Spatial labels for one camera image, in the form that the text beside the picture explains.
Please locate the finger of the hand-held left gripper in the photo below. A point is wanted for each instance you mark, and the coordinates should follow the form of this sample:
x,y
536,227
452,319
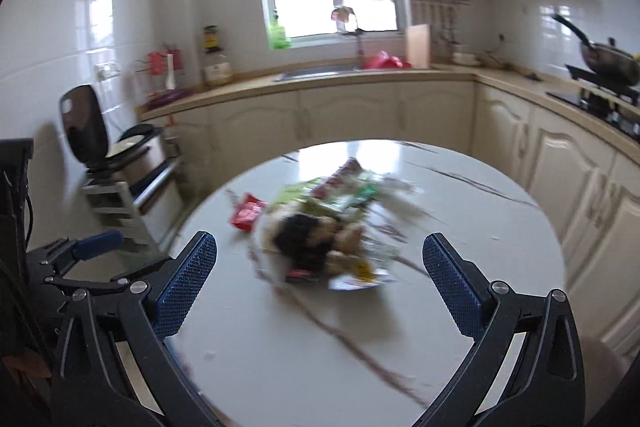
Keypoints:
x,y
100,281
97,244

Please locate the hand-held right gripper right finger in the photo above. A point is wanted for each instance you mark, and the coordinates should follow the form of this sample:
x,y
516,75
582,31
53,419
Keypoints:
x,y
452,287

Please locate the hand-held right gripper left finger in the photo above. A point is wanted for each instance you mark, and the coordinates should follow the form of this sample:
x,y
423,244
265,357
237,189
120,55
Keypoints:
x,y
187,287

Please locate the pile of snack wrappers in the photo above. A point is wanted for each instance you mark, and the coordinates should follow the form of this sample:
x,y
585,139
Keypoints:
x,y
320,232

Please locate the white shelf cart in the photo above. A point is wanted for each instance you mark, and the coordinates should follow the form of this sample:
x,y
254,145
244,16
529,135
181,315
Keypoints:
x,y
145,207

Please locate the red snack wrapper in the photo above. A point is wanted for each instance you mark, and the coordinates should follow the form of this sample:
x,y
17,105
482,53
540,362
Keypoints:
x,y
247,214

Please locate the steel rice cooker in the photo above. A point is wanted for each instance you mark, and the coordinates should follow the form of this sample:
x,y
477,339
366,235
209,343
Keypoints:
x,y
135,157

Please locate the round marble table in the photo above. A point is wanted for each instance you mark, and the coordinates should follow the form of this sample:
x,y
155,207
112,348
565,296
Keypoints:
x,y
280,357

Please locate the purple item on counter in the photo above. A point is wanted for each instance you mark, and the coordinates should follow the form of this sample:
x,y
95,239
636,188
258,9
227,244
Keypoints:
x,y
167,97

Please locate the white brush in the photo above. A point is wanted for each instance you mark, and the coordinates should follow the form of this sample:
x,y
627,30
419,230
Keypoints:
x,y
170,74

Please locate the cream base cabinets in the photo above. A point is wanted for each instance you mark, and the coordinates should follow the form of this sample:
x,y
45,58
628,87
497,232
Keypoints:
x,y
350,112

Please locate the oil bottle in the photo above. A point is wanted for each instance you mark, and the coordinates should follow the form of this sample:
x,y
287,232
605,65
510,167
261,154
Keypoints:
x,y
217,69

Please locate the stacked white bowls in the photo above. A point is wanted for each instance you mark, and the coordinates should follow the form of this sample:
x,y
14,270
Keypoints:
x,y
465,56

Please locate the black gas stove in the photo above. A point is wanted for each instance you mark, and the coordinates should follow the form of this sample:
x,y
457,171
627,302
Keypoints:
x,y
595,102

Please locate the red cloth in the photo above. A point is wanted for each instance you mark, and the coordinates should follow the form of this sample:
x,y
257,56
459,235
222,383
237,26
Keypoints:
x,y
382,61

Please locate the wooden cutting board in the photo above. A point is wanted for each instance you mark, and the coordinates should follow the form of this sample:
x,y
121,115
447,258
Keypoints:
x,y
418,47

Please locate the steel kitchen sink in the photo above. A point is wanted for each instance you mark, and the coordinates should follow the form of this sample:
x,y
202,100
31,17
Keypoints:
x,y
315,73

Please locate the metal sink faucet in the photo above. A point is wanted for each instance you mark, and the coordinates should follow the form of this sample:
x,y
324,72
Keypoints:
x,y
359,49

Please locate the green plastic bottle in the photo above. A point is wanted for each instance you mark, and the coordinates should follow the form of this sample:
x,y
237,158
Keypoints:
x,y
279,34

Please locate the white wall socket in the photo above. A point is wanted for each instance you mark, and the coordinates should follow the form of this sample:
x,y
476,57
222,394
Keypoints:
x,y
108,71

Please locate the red wall hook rack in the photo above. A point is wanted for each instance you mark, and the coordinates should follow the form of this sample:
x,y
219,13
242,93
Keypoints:
x,y
157,61

